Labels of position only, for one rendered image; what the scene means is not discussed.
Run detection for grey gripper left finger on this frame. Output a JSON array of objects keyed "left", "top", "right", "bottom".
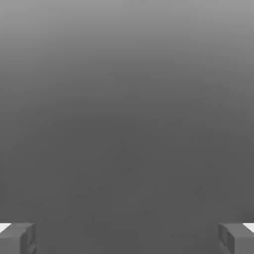
[{"left": 0, "top": 222, "right": 38, "bottom": 254}]

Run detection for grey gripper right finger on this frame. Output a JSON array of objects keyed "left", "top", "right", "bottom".
[{"left": 217, "top": 222, "right": 254, "bottom": 254}]

